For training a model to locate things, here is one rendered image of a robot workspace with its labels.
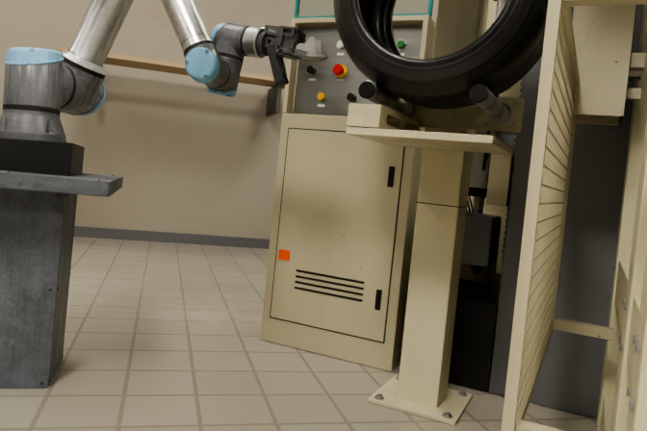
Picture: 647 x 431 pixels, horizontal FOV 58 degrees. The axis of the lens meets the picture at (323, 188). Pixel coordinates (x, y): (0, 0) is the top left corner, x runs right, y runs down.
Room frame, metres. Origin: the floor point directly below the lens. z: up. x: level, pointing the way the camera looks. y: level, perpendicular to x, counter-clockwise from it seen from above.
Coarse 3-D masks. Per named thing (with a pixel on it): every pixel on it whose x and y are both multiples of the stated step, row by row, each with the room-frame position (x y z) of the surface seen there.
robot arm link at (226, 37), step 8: (224, 24) 1.76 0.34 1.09; (232, 24) 1.75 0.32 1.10; (216, 32) 1.75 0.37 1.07; (224, 32) 1.74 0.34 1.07; (232, 32) 1.73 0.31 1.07; (240, 32) 1.72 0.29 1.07; (216, 40) 1.76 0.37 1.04; (224, 40) 1.74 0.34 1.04; (232, 40) 1.73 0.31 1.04; (240, 40) 1.72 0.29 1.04; (216, 48) 1.75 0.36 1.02; (224, 48) 1.74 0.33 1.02; (232, 48) 1.74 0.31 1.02; (240, 48) 1.73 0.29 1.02; (240, 56) 1.76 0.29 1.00
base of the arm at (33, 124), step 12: (12, 108) 1.63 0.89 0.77; (24, 108) 1.63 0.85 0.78; (36, 108) 1.64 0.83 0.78; (48, 108) 1.67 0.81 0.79; (0, 120) 1.64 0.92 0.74; (12, 120) 1.62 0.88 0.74; (24, 120) 1.62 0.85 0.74; (36, 120) 1.64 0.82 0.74; (48, 120) 1.67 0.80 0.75; (60, 120) 1.72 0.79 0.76; (0, 132) 1.62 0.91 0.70; (12, 132) 1.61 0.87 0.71; (24, 132) 1.61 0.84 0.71; (36, 132) 1.63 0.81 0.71; (48, 132) 1.67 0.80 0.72; (60, 132) 1.69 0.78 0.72
